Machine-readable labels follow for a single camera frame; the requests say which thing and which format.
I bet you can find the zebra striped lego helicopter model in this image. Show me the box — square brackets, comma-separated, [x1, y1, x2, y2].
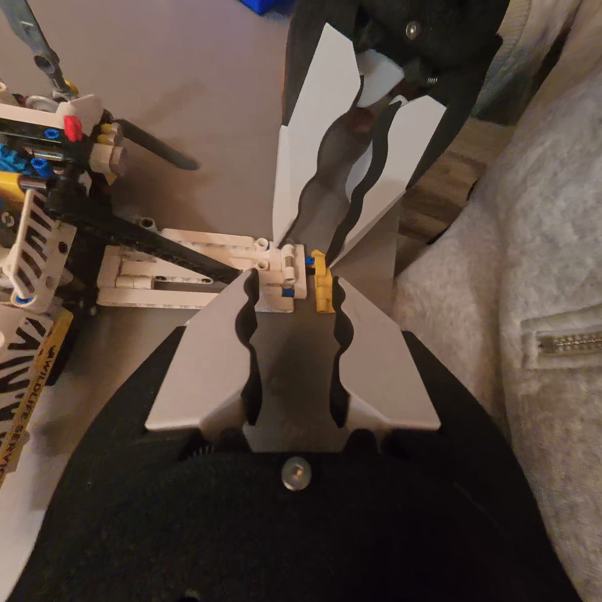
[0, 0, 311, 490]

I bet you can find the blue plastic bin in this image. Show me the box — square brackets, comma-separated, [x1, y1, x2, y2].
[237, 0, 288, 18]

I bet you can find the small yellow lego piece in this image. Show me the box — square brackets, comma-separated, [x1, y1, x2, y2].
[314, 275, 337, 315]

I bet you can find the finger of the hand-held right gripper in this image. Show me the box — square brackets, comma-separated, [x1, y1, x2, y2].
[327, 95, 448, 264]
[273, 23, 365, 247]

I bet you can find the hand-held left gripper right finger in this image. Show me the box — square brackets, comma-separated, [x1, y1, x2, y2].
[330, 277, 442, 447]

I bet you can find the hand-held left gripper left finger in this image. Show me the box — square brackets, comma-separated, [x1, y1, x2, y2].
[145, 269, 263, 436]

